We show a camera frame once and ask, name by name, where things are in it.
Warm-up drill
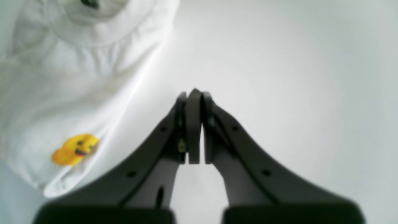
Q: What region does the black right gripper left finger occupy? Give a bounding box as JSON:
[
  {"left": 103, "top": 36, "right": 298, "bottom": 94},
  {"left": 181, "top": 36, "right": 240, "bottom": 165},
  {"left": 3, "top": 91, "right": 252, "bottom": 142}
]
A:
[{"left": 34, "top": 89, "right": 201, "bottom": 224}]

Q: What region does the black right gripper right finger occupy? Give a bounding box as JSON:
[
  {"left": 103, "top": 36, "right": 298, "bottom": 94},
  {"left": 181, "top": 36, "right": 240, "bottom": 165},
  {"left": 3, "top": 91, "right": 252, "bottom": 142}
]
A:
[{"left": 202, "top": 92, "right": 365, "bottom": 224}]

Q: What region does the white printed T-shirt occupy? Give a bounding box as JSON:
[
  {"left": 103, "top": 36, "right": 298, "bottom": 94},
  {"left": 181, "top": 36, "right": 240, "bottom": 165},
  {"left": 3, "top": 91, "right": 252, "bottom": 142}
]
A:
[{"left": 1, "top": 0, "right": 180, "bottom": 198}]

